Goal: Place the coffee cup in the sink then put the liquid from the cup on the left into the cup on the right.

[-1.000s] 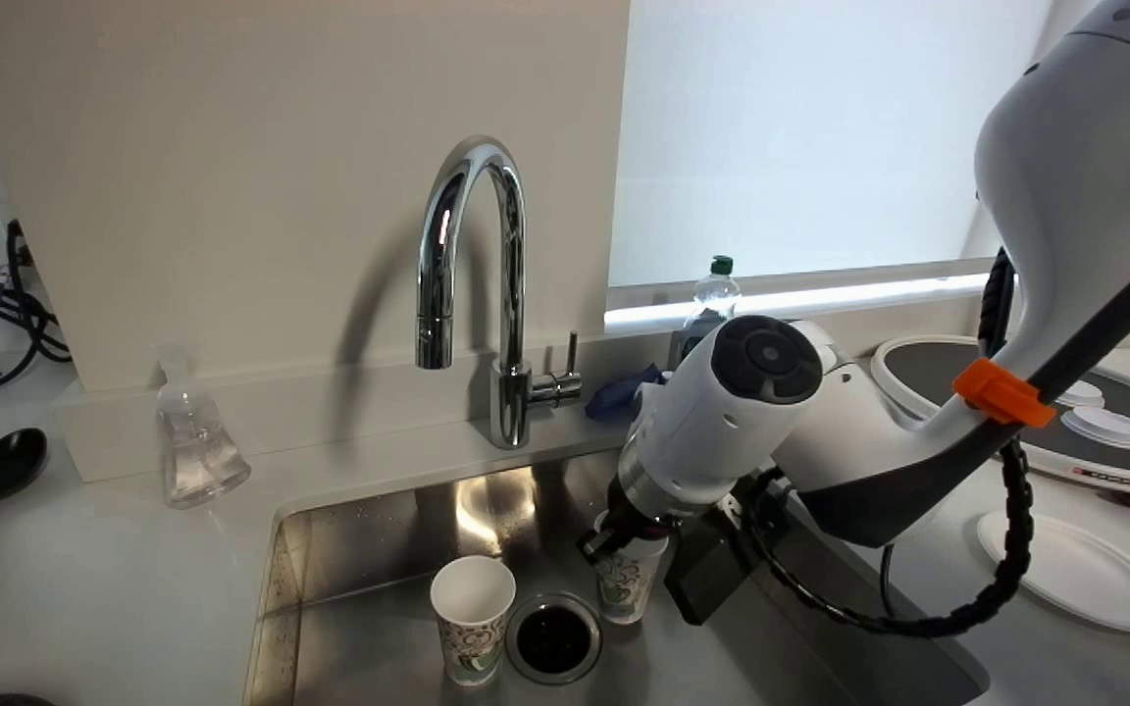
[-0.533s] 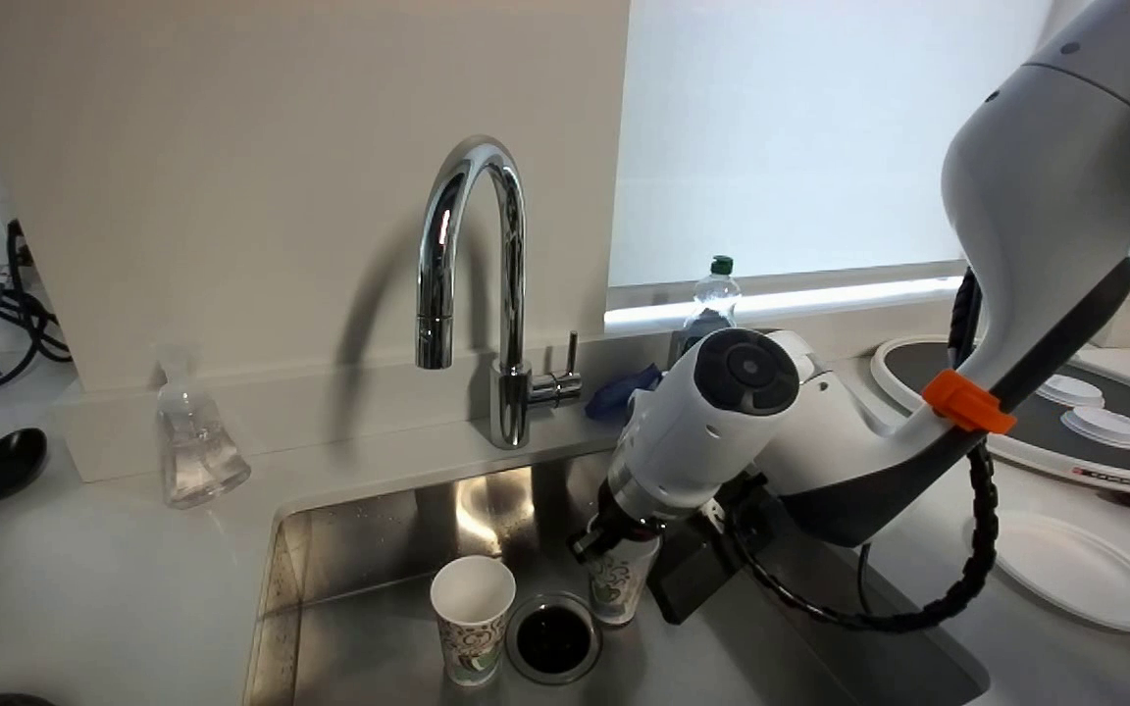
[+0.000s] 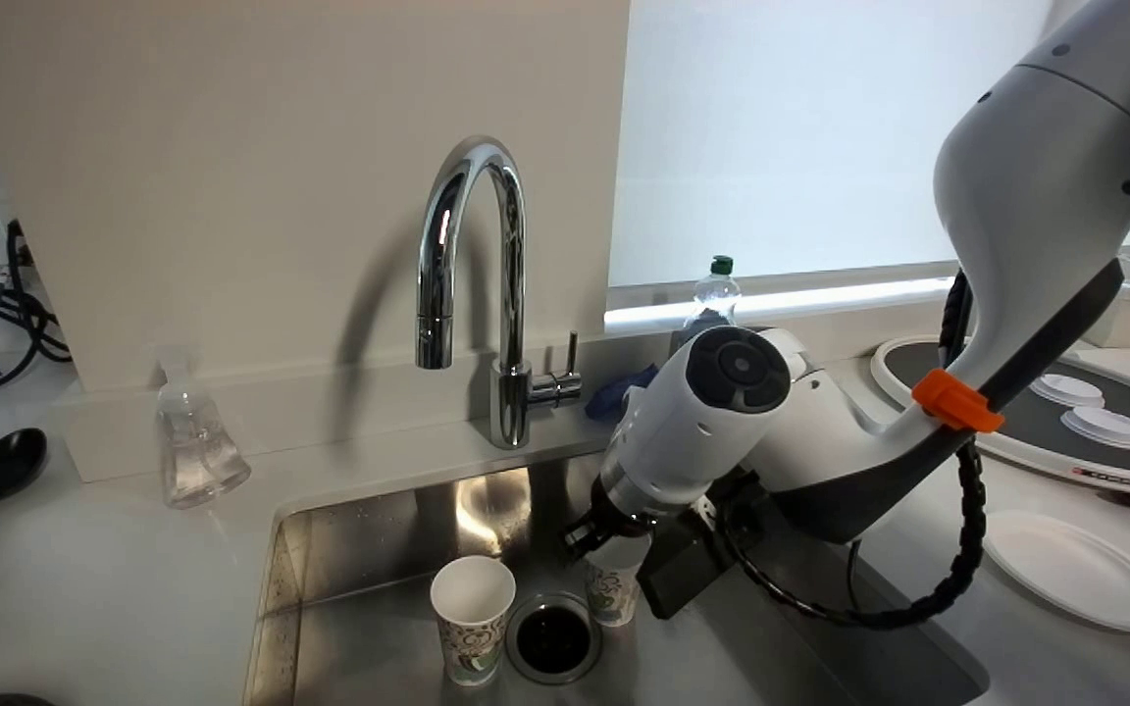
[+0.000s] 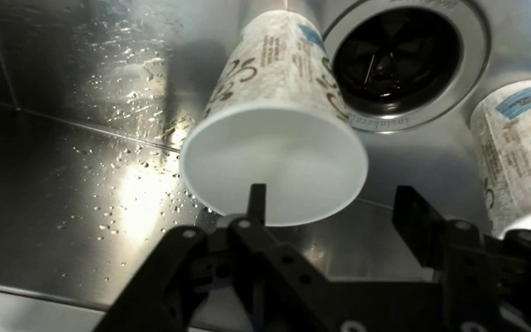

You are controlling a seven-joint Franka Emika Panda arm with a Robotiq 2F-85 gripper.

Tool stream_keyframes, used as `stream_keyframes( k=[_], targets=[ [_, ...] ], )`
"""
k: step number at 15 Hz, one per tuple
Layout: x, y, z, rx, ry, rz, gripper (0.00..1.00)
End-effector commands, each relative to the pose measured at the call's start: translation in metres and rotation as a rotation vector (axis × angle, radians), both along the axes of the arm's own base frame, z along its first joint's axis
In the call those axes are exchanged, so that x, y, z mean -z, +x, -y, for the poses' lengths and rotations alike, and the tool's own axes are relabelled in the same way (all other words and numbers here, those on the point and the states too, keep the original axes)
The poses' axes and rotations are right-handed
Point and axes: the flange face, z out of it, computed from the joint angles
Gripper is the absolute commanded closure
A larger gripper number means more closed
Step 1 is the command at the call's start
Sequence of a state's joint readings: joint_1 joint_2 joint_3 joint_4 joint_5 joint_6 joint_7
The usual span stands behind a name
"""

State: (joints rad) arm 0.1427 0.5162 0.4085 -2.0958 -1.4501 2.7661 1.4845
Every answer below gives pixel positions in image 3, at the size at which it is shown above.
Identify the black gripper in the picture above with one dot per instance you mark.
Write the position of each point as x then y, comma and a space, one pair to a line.
623, 512

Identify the white printed paper cup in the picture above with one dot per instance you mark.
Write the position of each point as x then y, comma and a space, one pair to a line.
474, 622
615, 589

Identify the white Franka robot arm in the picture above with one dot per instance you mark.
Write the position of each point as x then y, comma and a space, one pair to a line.
1062, 168

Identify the black sink drain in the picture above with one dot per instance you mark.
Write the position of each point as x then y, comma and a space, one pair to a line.
556, 638

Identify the stainless steel sink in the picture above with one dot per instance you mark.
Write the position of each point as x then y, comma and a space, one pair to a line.
776, 651

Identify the chrome sink faucet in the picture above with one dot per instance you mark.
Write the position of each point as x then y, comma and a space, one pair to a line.
506, 261

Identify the white cup lid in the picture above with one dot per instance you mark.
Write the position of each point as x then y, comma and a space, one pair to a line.
1066, 389

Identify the white cup lid sip hole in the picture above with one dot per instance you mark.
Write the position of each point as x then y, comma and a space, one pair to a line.
1103, 426

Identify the blue cloth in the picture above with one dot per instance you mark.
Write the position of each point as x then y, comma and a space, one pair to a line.
611, 392

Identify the clear bottle green cap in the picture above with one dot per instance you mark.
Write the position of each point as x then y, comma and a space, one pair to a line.
721, 280

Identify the clear plastic bag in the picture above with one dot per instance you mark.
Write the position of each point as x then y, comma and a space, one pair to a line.
198, 451

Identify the round black tray white rim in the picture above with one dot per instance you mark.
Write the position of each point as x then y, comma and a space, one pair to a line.
1022, 433

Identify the white window blind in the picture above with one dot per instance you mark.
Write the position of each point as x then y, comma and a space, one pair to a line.
785, 129

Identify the white round plate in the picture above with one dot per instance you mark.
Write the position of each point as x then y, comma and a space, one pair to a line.
1077, 572

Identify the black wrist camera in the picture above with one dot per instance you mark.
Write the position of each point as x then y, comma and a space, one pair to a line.
684, 569

